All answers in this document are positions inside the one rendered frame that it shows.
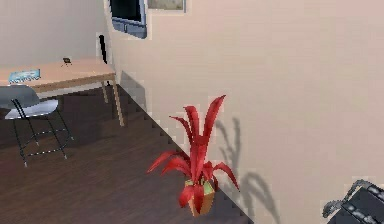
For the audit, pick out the red house plant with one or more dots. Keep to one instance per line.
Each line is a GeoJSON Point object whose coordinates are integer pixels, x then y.
{"type": "Point", "coordinates": [197, 150]}

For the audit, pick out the orange and green plant pot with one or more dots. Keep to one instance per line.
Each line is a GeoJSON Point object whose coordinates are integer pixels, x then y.
{"type": "Point", "coordinates": [206, 198]}

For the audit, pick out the black stick-shaped object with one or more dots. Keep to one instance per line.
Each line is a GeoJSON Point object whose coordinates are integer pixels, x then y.
{"type": "Point", "coordinates": [103, 48]}

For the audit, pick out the light wooden table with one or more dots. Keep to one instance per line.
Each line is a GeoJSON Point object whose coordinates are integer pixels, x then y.
{"type": "Point", "coordinates": [70, 75]}

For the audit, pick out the small black object on stand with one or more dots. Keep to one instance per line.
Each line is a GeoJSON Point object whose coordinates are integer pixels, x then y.
{"type": "Point", "coordinates": [67, 61]}

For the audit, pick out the grey chair with black legs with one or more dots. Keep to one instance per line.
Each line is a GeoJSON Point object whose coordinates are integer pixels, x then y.
{"type": "Point", "coordinates": [25, 100]}

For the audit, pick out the blue book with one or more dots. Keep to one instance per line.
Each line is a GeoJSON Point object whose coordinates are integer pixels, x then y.
{"type": "Point", "coordinates": [24, 75]}

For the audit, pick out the black and grey furniture piece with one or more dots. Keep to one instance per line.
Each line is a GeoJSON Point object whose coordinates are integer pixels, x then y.
{"type": "Point", "coordinates": [361, 205]}

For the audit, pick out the framed wall picture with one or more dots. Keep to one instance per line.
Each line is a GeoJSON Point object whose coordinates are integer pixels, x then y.
{"type": "Point", "coordinates": [166, 4]}

